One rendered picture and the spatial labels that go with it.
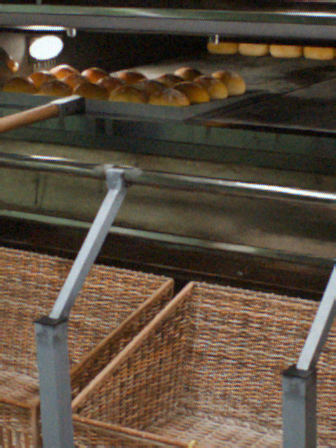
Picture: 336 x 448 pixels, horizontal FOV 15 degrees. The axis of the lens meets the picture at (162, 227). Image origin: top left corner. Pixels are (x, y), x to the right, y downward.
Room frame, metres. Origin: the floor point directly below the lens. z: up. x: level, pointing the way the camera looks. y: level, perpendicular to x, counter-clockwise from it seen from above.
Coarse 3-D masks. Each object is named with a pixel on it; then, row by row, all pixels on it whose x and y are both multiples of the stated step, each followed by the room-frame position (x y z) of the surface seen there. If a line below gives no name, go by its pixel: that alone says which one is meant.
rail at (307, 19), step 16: (96, 16) 2.53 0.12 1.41; (112, 16) 2.50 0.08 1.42; (128, 16) 2.48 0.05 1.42; (144, 16) 2.46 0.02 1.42; (160, 16) 2.44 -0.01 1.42; (176, 16) 2.42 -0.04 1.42; (192, 16) 2.40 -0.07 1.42; (208, 16) 2.38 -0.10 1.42; (224, 16) 2.36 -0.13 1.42; (240, 16) 2.34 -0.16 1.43; (256, 16) 2.32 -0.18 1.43; (272, 16) 2.30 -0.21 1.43; (288, 16) 2.28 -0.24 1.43; (304, 16) 2.27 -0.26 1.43; (320, 16) 2.25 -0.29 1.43
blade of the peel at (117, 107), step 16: (0, 96) 2.93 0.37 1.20; (16, 96) 2.90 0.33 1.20; (32, 96) 2.87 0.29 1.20; (48, 96) 2.84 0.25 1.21; (240, 96) 2.82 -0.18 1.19; (112, 112) 2.74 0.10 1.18; (128, 112) 2.71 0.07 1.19; (144, 112) 2.69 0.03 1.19; (160, 112) 2.67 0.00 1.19; (176, 112) 2.64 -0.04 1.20; (192, 112) 2.66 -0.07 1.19
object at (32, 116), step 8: (56, 104) 2.71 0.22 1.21; (24, 112) 2.63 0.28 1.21; (32, 112) 2.65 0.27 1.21; (40, 112) 2.66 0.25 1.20; (48, 112) 2.68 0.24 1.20; (56, 112) 2.70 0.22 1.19; (0, 120) 2.57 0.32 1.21; (8, 120) 2.58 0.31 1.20; (16, 120) 2.60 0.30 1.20; (24, 120) 2.61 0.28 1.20; (32, 120) 2.64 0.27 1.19; (40, 120) 2.66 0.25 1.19; (0, 128) 2.55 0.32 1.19; (8, 128) 2.57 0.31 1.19; (16, 128) 2.60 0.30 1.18
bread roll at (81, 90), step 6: (84, 84) 2.82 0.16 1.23; (90, 84) 2.81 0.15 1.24; (96, 84) 2.81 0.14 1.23; (78, 90) 2.82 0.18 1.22; (84, 90) 2.80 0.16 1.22; (90, 90) 2.80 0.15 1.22; (96, 90) 2.79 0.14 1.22; (102, 90) 2.80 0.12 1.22; (90, 96) 2.79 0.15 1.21; (96, 96) 2.79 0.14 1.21; (102, 96) 2.79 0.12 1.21; (108, 96) 2.80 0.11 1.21
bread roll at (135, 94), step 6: (132, 84) 2.77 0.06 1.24; (114, 90) 2.76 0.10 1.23; (120, 90) 2.75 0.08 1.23; (126, 90) 2.74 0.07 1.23; (132, 90) 2.74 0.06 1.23; (138, 90) 2.74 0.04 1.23; (144, 90) 2.75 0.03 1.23; (114, 96) 2.75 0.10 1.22; (120, 96) 2.74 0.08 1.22; (126, 96) 2.73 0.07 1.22; (132, 96) 2.73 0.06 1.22; (138, 96) 2.73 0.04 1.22; (144, 96) 2.73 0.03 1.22; (132, 102) 2.73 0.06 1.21; (138, 102) 2.73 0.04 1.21; (144, 102) 2.73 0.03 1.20
